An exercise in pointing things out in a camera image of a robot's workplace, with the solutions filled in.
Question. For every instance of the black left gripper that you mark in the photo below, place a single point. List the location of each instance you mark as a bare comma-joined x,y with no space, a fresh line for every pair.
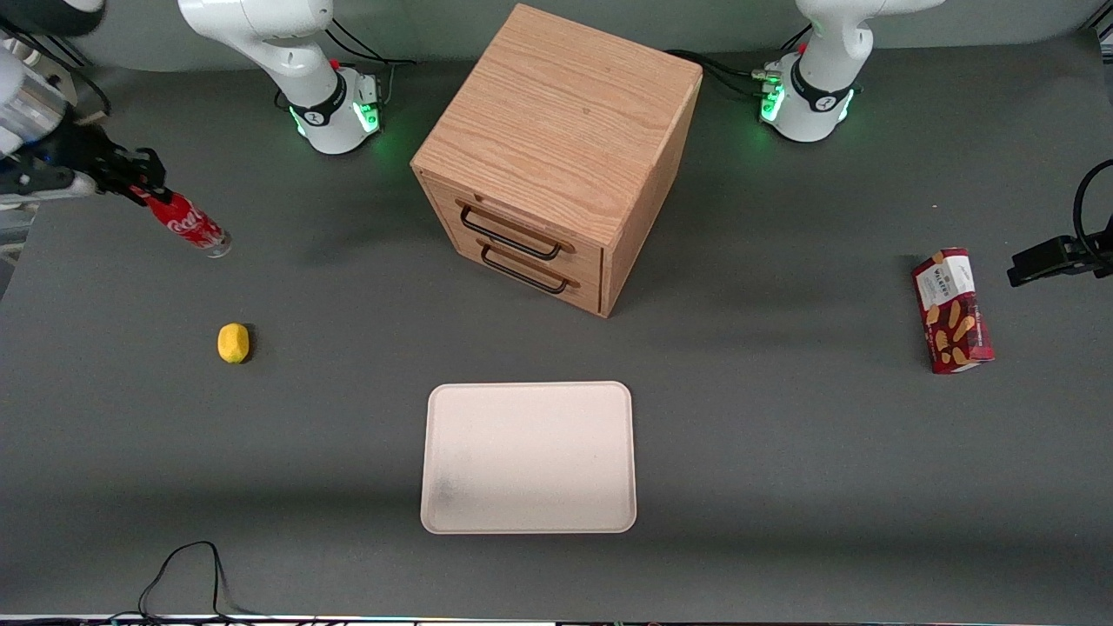
1046,258

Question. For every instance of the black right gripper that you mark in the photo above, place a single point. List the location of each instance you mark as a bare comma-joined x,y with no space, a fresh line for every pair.
85,153

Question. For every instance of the red coke bottle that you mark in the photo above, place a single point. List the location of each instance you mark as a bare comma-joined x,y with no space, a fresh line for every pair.
191,226

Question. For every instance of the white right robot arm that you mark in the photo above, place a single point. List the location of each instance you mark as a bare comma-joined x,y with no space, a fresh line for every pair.
287,52

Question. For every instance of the beige plastic tray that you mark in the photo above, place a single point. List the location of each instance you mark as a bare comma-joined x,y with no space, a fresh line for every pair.
528,457

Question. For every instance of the red cookie box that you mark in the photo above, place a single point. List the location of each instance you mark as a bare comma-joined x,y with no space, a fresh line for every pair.
953,311

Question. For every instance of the white chair base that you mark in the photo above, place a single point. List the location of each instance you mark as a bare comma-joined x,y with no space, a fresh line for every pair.
13,230

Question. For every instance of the yellow lemon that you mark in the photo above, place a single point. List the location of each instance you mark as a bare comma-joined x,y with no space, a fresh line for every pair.
233,342

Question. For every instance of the wooden drawer front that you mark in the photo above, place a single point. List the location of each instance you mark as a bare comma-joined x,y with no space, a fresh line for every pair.
530,230
556,291

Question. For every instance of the wooden drawer cabinet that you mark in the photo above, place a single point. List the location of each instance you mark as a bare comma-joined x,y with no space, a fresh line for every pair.
565,122

